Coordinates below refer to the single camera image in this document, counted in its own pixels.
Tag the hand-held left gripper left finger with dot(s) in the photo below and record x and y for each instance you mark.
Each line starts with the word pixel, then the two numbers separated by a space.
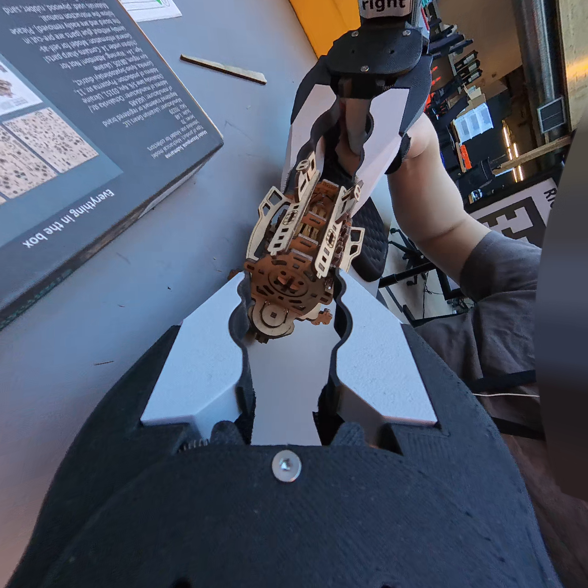
pixel 193 367

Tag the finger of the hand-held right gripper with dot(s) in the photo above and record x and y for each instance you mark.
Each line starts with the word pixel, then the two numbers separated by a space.
pixel 386 119
pixel 312 115

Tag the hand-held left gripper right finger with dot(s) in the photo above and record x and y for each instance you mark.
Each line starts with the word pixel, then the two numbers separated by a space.
pixel 381 367

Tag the wooden mechanical model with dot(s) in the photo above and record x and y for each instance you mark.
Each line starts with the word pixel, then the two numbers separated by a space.
pixel 285 275

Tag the person's right forearm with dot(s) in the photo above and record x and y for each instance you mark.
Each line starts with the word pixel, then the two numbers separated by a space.
pixel 432 206

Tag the dark model kit box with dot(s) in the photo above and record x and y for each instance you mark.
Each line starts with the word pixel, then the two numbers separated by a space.
pixel 92 115

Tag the person's right hand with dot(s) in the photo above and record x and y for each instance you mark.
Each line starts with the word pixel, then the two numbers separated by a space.
pixel 399 154

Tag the yellow plastic bin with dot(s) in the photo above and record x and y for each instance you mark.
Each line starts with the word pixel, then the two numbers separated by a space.
pixel 321 23

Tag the background storage shelf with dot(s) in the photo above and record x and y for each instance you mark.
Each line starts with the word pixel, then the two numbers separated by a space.
pixel 464 101

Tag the flat wooden strip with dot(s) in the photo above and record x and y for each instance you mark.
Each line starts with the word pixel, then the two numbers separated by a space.
pixel 220 68

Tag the black chair base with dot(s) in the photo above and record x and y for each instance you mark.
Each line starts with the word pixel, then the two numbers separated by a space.
pixel 413 266

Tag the person's grey shirt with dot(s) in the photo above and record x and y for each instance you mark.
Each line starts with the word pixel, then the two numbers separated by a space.
pixel 487 340

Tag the black quilted wrist rest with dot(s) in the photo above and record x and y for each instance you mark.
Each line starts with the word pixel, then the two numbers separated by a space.
pixel 370 248

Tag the framed marker sign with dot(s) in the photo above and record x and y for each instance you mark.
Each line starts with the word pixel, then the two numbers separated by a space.
pixel 514 211

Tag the illustrated instruction sheet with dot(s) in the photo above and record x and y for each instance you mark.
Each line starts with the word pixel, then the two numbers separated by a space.
pixel 151 9

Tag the metal ventilation duct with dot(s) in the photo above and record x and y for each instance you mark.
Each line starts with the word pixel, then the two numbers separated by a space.
pixel 535 55

